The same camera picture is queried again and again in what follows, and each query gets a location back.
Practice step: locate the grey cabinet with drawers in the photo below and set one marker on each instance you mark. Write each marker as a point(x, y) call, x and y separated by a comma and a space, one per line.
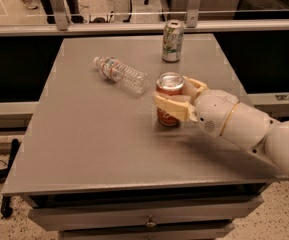
point(95, 163)

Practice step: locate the clear plastic water bottle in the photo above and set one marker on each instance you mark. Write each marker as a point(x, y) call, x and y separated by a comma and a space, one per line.
point(133, 80)

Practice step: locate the metal railing frame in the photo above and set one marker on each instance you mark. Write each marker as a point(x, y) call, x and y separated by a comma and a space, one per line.
point(132, 16)

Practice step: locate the green white soda can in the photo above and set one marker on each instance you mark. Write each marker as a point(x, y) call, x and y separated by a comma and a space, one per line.
point(172, 41)

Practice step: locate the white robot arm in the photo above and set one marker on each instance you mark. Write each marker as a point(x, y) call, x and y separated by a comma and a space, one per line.
point(256, 133)

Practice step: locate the black stand on floor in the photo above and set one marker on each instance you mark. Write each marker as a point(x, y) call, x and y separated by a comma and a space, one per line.
point(6, 210)

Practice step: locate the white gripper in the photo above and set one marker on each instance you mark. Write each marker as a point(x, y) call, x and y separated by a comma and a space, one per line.
point(214, 110)

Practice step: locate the red soda can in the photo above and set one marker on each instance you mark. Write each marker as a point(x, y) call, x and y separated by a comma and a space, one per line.
point(169, 83)

